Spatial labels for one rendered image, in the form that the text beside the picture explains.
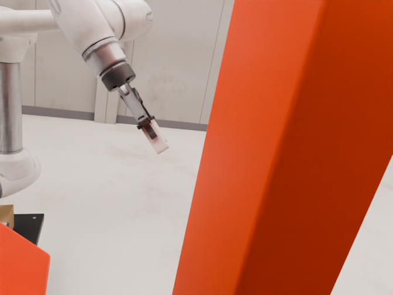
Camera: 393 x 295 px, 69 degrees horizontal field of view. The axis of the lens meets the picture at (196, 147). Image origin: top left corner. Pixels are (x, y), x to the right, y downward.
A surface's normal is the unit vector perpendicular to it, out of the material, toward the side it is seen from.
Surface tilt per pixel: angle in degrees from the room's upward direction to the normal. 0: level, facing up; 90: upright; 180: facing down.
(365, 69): 90
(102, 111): 90
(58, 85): 90
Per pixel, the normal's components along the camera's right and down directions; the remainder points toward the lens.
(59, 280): 0.19, -0.93
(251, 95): -0.92, -0.05
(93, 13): 0.57, -0.17
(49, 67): 0.31, 0.37
